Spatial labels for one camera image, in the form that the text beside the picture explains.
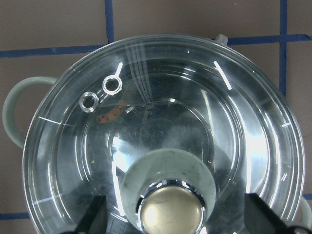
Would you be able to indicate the white steel cooking pot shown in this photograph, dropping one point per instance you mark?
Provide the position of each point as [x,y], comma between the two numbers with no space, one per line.
[12,109]

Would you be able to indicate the glass pot lid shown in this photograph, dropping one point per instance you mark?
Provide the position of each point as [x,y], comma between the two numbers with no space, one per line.
[168,136]

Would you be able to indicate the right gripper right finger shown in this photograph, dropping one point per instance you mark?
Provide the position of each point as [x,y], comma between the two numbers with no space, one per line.
[261,219]

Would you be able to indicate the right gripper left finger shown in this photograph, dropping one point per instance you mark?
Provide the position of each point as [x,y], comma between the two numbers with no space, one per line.
[94,220]

